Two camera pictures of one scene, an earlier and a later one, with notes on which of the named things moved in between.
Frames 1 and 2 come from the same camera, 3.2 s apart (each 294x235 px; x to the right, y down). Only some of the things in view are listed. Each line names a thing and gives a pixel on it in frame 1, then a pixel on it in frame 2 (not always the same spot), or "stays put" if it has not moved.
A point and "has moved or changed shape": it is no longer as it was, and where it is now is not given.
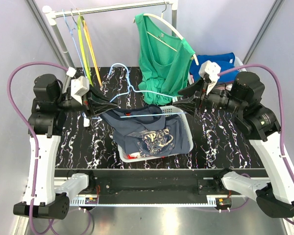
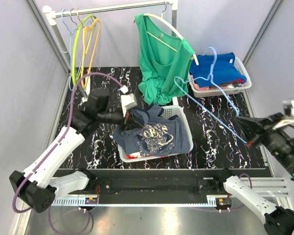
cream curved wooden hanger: x=166 y=23 stays put
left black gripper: x=96 y=106 to x=130 y=123
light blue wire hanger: x=74 y=42 to x=70 y=34
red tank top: x=131 y=157 stays put
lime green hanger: x=84 y=51 to x=94 y=17
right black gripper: x=190 y=105 to x=255 y=129
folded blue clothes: x=226 y=61 stays put
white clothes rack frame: x=50 y=17 stays put
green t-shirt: x=165 y=59 stays put
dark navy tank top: x=159 y=135 has moved or changed shape
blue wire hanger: x=131 y=87 to x=214 y=83
